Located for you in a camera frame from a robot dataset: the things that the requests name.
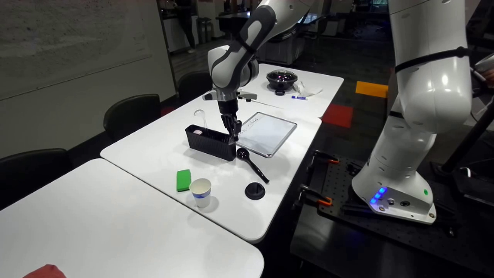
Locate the black office chair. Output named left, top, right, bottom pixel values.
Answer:
left=104, top=94, right=161, bottom=141
left=178, top=71, right=212, bottom=100
left=0, top=148, right=71, bottom=209

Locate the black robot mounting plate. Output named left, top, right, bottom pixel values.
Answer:
left=292, top=159, right=494, bottom=278

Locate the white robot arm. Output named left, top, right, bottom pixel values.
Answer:
left=207, top=0, right=473, bottom=224

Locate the round black cap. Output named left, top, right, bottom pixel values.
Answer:
left=246, top=182, right=266, bottom=199

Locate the black glass pot lid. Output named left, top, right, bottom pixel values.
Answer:
left=267, top=71, right=298, bottom=96

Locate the orange black clamp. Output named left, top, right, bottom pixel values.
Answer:
left=306, top=150, right=341, bottom=173
left=298, top=185, right=334, bottom=207

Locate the white paper cup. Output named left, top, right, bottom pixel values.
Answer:
left=190, top=178, right=212, bottom=209

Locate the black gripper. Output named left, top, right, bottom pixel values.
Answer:
left=219, top=99, right=243, bottom=141

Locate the black slotted ladle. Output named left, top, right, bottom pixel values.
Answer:
left=236, top=148, right=270, bottom=184

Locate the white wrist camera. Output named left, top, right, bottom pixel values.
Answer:
left=238, top=93, right=258, bottom=102

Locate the clear plastic wrapper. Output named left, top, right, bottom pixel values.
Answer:
left=294, top=80, right=323, bottom=97

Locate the red cloth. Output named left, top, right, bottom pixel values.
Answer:
left=23, top=264, right=67, bottom=278

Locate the green eraser block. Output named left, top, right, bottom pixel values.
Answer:
left=176, top=170, right=192, bottom=192

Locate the small framed whiteboard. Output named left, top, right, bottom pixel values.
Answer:
left=238, top=111, right=297, bottom=158

